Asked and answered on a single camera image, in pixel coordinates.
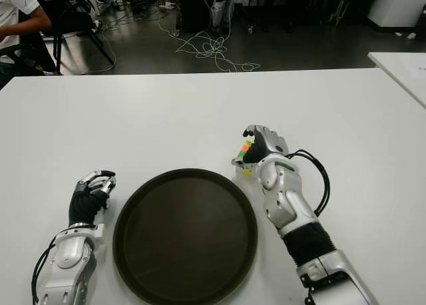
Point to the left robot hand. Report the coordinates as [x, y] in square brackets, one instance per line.
[83, 205]

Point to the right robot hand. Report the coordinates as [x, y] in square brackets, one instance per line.
[271, 142]

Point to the multicoloured Rubik's cube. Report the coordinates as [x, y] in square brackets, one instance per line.
[244, 148]

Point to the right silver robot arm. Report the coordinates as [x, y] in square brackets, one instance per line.
[293, 205]

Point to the dark round plate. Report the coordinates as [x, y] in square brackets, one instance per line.
[184, 238]

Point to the silver background robot legs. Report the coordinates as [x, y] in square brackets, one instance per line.
[219, 8]

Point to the white side table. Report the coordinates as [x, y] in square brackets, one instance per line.
[399, 68]

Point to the black cabinet on casters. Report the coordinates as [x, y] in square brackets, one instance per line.
[194, 8]

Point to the black office chair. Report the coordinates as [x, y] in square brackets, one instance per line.
[73, 22]

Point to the white cabinet with black base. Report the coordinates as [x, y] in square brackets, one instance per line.
[396, 5]

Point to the person in white shirt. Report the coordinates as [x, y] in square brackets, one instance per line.
[13, 8]

